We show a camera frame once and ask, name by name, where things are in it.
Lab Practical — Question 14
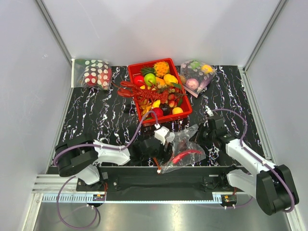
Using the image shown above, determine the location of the red plastic lobster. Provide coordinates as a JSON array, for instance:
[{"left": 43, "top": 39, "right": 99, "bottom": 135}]
[{"left": 117, "top": 81, "right": 169, "bottom": 103}]

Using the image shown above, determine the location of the clear zip top bag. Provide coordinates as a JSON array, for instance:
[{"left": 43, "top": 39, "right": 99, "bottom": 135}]
[{"left": 154, "top": 124, "right": 207, "bottom": 174}]

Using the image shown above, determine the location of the yellow ginger root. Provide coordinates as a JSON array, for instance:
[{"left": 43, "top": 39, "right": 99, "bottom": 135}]
[{"left": 139, "top": 103, "right": 153, "bottom": 116}]

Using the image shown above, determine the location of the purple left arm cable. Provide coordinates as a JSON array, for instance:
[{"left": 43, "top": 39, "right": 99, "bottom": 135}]
[{"left": 52, "top": 110, "right": 161, "bottom": 229}]

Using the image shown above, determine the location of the red apple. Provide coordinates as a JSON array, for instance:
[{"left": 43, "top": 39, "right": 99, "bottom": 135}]
[{"left": 133, "top": 75, "right": 145, "bottom": 87}]

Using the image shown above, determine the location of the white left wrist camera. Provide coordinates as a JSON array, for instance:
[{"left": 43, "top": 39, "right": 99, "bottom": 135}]
[{"left": 154, "top": 127, "right": 175, "bottom": 145}]

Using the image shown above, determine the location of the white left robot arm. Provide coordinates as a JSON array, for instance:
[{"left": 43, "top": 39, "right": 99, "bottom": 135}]
[{"left": 53, "top": 134, "right": 173, "bottom": 191}]

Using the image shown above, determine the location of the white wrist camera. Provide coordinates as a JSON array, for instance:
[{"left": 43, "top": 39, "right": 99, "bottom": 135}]
[
  {"left": 206, "top": 109, "right": 214, "bottom": 116},
  {"left": 154, "top": 127, "right": 175, "bottom": 145}
]

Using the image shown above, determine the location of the lychee and longan bunch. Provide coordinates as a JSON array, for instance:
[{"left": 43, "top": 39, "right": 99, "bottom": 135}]
[{"left": 156, "top": 84, "right": 187, "bottom": 108}]

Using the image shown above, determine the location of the spotted bag with vegetables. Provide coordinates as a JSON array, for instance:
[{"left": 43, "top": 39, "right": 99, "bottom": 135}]
[{"left": 180, "top": 59, "right": 216, "bottom": 98}]

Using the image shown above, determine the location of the green apple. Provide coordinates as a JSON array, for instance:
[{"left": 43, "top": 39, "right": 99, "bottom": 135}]
[{"left": 144, "top": 73, "right": 156, "bottom": 86}]

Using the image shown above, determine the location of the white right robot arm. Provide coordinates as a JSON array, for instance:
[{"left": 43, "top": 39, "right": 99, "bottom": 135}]
[{"left": 194, "top": 115, "right": 299, "bottom": 215}]

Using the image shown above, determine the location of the red plastic bin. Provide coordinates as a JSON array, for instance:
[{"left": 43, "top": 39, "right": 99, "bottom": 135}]
[{"left": 128, "top": 58, "right": 193, "bottom": 126}]

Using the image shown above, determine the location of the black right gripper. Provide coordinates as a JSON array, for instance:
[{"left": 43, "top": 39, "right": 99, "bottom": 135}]
[{"left": 189, "top": 123, "right": 216, "bottom": 146}]

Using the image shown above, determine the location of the dark purple mangosteen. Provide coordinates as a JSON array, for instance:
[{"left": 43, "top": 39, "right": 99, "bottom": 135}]
[{"left": 160, "top": 104, "right": 171, "bottom": 116}]

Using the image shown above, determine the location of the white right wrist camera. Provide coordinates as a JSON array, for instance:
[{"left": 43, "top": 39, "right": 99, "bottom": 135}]
[{"left": 206, "top": 109, "right": 214, "bottom": 116}]

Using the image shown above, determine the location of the aluminium front rail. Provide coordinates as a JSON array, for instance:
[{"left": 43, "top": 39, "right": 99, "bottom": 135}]
[{"left": 32, "top": 175, "right": 242, "bottom": 205}]

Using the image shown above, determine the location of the purple onion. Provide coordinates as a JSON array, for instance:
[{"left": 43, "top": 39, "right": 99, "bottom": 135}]
[{"left": 185, "top": 78, "right": 199, "bottom": 90}]

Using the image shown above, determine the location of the dark brown fake fruit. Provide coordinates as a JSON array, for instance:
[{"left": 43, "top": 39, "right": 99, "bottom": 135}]
[{"left": 179, "top": 139, "right": 189, "bottom": 149}]

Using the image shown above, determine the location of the red chili pepper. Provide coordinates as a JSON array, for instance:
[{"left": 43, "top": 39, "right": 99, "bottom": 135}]
[{"left": 171, "top": 149, "right": 202, "bottom": 165}]

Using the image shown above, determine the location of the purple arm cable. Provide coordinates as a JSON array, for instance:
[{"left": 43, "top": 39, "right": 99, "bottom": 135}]
[
  {"left": 52, "top": 110, "right": 161, "bottom": 229},
  {"left": 194, "top": 108, "right": 295, "bottom": 212}
]

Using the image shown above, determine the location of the orange pineapple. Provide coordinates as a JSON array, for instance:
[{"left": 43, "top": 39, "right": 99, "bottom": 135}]
[{"left": 154, "top": 61, "right": 170, "bottom": 78}]

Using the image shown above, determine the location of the spotted bag with red fruit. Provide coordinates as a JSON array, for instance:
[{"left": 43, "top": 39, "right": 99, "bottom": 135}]
[{"left": 71, "top": 59, "right": 112, "bottom": 90}]

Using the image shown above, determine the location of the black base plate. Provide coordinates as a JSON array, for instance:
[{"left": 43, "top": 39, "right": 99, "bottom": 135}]
[{"left": 79, "top": 166, "right": 241, "bottom": 193}]

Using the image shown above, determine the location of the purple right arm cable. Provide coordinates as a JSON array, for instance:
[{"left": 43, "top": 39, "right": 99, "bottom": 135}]
[{"left": 194, "top": 108, "right": 295, "bottom": 212}]

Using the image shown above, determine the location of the yellow round fruit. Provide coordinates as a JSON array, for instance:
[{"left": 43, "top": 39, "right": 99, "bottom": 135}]
[{"left": 172, "top": 107, "right": 183, "bottom": 115}]

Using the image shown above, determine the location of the red wrinkled fruit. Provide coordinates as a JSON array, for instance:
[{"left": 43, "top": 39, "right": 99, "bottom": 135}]
[{"left": 151, "top": 107, "right": 164, "bottom": 118}]

